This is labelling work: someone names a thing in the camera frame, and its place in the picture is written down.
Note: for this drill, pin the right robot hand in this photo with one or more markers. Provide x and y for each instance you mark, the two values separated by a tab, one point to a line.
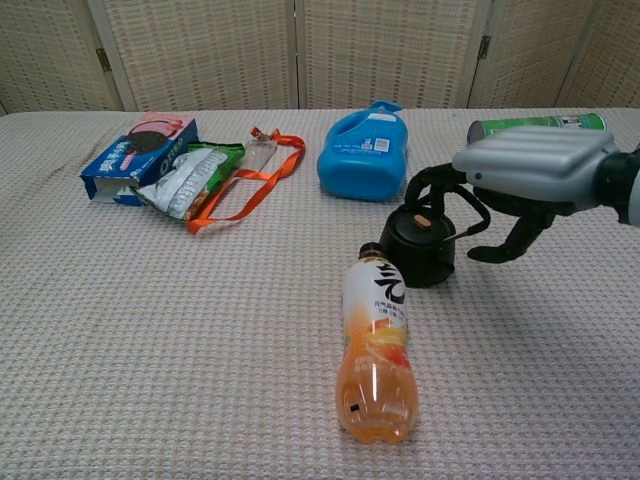
540	165

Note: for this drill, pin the black lid with cork knob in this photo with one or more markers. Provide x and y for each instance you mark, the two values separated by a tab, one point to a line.
422	221

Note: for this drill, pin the black cast iron teapot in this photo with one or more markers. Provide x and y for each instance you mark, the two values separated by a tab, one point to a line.
425	260

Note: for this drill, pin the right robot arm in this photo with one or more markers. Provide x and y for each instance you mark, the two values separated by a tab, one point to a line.
625	185

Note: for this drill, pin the green chips can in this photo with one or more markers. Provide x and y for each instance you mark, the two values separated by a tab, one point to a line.
530	121

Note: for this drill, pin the blue detergent bottle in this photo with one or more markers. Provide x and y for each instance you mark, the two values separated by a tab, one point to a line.
360	170

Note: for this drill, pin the woven folding screen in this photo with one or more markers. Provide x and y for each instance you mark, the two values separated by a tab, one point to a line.
390	50

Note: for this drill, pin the orange juice plastic bottle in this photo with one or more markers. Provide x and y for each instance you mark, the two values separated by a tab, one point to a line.
375	390

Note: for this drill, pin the clear badge holder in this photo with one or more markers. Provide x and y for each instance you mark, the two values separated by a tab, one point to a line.
260	155

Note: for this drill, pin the green silver snack bag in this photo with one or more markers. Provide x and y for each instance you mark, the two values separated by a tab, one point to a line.
185	185

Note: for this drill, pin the beige woven tablecloth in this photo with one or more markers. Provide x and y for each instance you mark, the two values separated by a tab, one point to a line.
200	400

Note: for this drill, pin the blue Oreo cookie box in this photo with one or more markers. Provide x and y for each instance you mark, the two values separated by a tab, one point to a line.
125	162

